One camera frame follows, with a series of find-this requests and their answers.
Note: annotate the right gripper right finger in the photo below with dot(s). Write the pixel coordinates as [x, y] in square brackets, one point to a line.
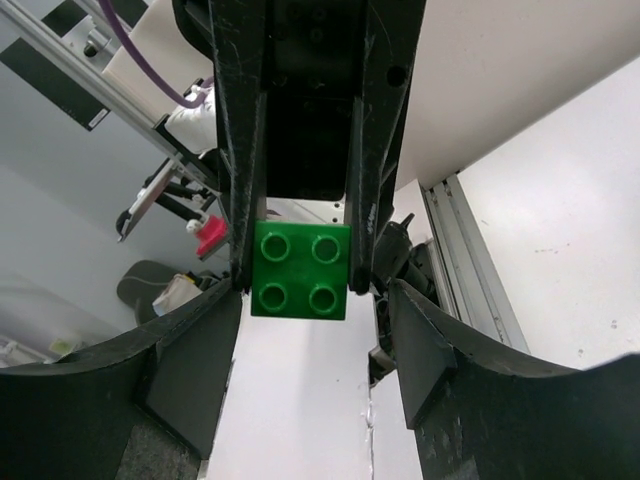
[482, 410]

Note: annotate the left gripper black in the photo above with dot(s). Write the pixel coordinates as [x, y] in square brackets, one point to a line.
[309, 95]

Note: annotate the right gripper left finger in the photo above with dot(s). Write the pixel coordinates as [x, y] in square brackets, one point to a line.
[142, 405]

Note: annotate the small green lego brick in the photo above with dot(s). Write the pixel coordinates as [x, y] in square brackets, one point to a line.
[300, 270]

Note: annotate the grey bag in background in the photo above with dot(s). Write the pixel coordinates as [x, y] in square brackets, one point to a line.
[151, 289]

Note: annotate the red clamp in background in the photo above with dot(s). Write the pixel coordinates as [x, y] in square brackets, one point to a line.
[210, 232]

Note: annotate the aluminium frame rail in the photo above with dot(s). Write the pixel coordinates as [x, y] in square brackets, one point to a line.
[468, 283]

